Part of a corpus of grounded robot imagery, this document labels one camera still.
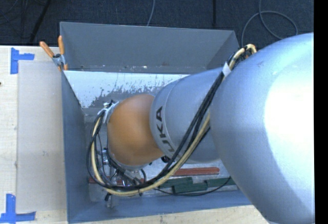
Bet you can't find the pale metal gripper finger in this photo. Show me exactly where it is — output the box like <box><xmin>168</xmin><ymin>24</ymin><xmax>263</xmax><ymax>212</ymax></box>
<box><xmin>106</xmin><ymin>187</ymin><xmax>115</xmax><ymax>209</ymax></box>

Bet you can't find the dark green flat block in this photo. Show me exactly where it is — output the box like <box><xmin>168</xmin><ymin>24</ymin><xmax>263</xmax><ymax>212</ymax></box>
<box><xmin>171</xmin><ymin>182</ymin><xmax>209</xmax><ymax>194</ymax></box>
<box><xmin>158</xmin><ymin>177</ymin><xmax>194</xmax><ymax>189</ymax></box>
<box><xmin>206</xmin><ymin>177</ymin><xmax>236</xmax><ymax>188</ymax></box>

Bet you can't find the red-brown flat block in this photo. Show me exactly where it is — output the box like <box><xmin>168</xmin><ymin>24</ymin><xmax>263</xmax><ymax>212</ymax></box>
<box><xmin>173</xmin><ymin>167</ymin><xmax>221</xmax><ymax>177</ymax></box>

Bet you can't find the pale flat board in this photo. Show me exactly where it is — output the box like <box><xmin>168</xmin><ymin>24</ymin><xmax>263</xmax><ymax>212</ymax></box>
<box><xmin>15</xmin><ymin>59</ymin><xmax>68</xmax><ymax>215</ymax></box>

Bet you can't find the grey metal bin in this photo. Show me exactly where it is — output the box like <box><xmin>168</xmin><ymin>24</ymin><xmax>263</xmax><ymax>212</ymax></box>
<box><xmin>59</xmin><ymin>22</ymin><xmax>254</xmax><ymax>224</ymax></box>

